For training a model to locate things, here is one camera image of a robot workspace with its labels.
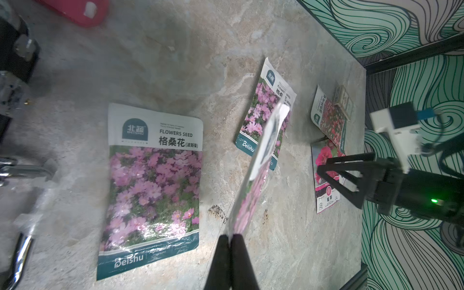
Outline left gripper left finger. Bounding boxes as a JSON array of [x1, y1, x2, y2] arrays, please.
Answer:
[[204, 234, 232, 290]]

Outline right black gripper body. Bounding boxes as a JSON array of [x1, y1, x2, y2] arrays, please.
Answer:
[[375, 158, 464, 225]]

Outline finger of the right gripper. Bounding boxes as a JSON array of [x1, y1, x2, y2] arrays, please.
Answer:
[[317, 153, 377, 209]]

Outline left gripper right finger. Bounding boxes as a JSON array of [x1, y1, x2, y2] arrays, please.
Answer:
[[230, 234, 260, 290]]

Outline pink carnation seed packet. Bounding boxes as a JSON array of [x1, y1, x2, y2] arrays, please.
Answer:
[[311, 138, 347, 215]]

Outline red flower green seed packet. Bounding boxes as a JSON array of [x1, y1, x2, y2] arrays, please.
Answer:
[[311, 85, 348, 153]]

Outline purple flower seed packet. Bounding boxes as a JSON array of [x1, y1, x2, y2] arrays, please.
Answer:
[[97, 103, 204, 280], [227, 101, 290, 240], [235, 58, 297, 157]]

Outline purple flower seed packet front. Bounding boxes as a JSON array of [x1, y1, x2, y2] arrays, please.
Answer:
[[97, 103, 204, 280]]

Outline purple flower seed packet back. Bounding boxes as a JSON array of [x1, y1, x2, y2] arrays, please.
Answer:
[[235, 58, 297, 157]]

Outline small red white card box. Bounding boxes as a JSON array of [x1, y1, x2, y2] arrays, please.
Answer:
[[333, 85, 354, 120]]

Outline pink small case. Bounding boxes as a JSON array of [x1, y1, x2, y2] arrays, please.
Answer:
[[37, 0, 110, 28]]

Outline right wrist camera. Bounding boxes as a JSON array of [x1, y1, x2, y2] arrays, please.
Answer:
[[370, 102, 436, 174]]

